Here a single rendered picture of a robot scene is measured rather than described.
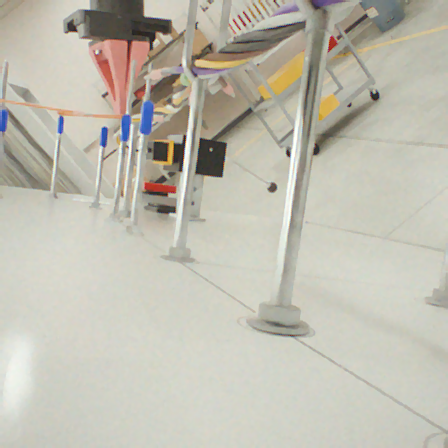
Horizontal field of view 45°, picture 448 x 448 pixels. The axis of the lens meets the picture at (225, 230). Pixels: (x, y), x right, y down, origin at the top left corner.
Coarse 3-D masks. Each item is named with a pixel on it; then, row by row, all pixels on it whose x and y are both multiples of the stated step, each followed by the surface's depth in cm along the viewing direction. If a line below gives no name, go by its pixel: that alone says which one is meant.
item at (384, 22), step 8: (368, 0) 676; (376, 0) 672; (384, 0) 671; (392, 0) 674; (368, 8) 684; (376, 8) 678; (384, 8) 675; (392, 8) 676; (400, 8) 682; (368, 16) 697; (376, 16) 685; (384, 16) 680; (392, 16) 679; (400, 16) 681; (376, 24) 695; (384, 24) 686; (392, 24) 683
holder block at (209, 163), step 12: (180, 144) 58; (204, 144) 59; (216, 144) 60; (180, 156) 58; (204, 156) 59; (216, 156) 60; (168, 168) 60; (180, 168) 58; (204, 168) 59; (216, 168) 60
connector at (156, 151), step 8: (152, 144) 57; (160, 144) 57; (168, 144) 57; (176, 144) 58; (152, 152) 57; (160, 152) 57; (176, 152) 58; (152, 160) 58; (160, 160) 57; (176, 160) 58
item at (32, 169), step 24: (0, 72) 137; (24, 96) 142; (24, 120) 113; (48, 120) 144; (24, 144) 110; (48, 144) 115; (72, 144) 146; (24, 168) 112; (48, 168) 115; (72, 168) 117; (96, 168) 150; (72, 192) 151
